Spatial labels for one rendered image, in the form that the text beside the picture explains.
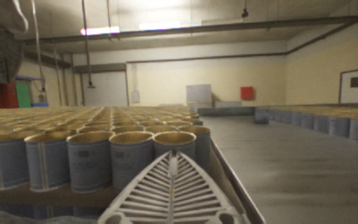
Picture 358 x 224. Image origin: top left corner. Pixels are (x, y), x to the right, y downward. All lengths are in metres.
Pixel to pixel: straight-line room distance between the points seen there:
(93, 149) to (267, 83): 10.64
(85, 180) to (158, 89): 9.32
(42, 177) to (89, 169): 0.08
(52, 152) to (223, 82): 9.55
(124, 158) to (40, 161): 0.13
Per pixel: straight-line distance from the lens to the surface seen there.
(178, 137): 0.25
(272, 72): 10.96
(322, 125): 0.88
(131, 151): 0.21
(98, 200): 0.25
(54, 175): 0.30
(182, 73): 9.45
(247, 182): 0.34
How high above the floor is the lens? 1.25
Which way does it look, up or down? 5 degrees down
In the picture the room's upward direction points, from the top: 2 degrees counter-clockwise
